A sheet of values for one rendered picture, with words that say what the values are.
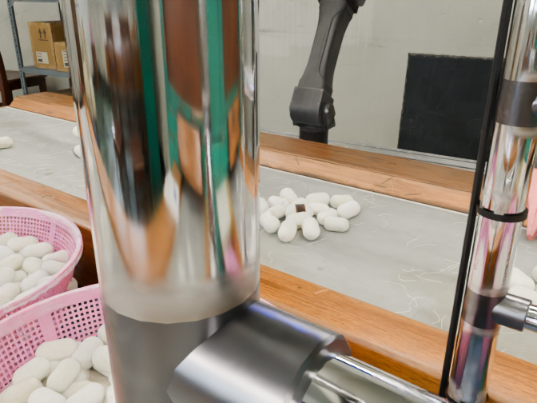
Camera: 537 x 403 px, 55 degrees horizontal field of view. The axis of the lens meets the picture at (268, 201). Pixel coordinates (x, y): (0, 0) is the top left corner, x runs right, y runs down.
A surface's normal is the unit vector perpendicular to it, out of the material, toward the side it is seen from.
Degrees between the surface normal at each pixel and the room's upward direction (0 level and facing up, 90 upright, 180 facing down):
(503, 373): 0
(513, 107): 90
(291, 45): 90
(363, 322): 0
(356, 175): 45
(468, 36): 92
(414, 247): 0
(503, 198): 90
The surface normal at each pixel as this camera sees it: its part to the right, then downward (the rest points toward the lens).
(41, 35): -0.45, 0.33
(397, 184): -0.41, -0.44
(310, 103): -0.45, -0.18
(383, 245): 0.00, -0.93
